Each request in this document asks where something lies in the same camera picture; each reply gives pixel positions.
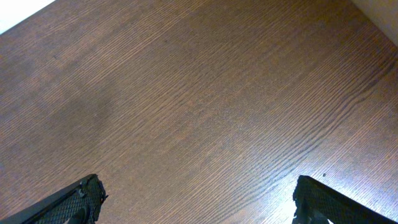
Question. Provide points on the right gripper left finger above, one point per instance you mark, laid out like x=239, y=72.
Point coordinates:
x=79, y=202

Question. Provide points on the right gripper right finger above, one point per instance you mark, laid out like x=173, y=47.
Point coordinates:
x=318, y=203

